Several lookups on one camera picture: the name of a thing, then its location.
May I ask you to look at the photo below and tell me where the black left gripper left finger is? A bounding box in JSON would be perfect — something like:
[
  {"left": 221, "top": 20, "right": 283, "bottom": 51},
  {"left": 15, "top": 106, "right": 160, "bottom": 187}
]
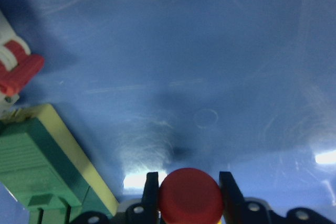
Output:
[{"left": 125, "top": 172, "right": 159, "bottom": 224}]

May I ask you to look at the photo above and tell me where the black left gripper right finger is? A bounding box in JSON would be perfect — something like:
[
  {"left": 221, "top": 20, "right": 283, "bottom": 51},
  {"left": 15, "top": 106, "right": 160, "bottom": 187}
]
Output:
[{"left": 219, "top": 172, "right": 270, "bottom": 223}]

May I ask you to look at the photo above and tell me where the red emergency stop button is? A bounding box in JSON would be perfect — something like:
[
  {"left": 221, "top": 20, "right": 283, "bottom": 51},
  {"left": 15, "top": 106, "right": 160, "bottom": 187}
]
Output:
[{"left": 158, "top": 168, "right": 224, "bottom": 223}]

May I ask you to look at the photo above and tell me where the green terminal block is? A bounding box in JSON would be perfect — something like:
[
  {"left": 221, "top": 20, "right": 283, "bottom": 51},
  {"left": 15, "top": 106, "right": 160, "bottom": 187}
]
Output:
[{"left": 1, "top": 104, "right": 119, "bottom": 223}]

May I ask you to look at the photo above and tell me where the blue plastic tray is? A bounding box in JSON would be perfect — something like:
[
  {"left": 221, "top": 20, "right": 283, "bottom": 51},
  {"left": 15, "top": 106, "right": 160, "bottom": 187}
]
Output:
[{"left": 1, "top": 0, "right": 335, "bottom": 220}]

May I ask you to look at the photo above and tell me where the white circuit breaker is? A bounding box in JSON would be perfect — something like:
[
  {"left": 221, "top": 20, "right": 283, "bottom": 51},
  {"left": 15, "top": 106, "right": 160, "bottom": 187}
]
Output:
[{"left": 1, "top": 14, "right": 45, "bottom": 116}]

